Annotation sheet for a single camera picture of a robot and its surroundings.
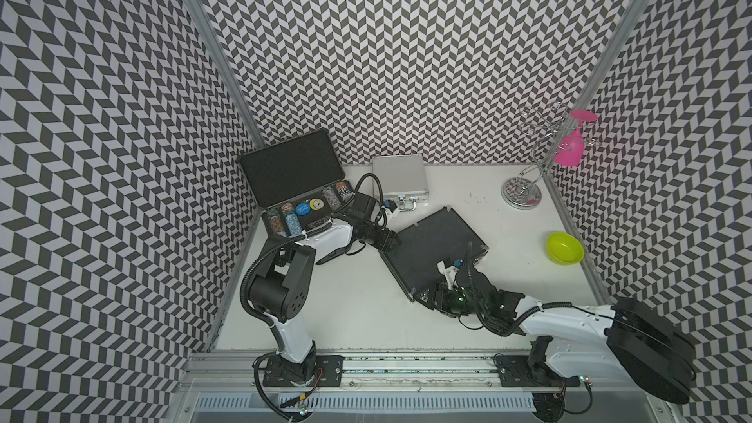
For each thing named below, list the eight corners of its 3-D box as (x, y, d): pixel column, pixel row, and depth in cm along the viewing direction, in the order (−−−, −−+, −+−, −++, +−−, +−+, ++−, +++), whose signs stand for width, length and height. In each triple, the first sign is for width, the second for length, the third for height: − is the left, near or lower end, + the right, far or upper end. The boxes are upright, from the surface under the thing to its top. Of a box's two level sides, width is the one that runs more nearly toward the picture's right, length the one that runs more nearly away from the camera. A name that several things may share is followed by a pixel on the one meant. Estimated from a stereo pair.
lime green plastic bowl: (547, 266, 94) (554, 259, 90) (537, 239, 100) (543, 231, 97) (580, 266, 94) (588, 259, 90) (568, 239, 100) (575, 231, 97)
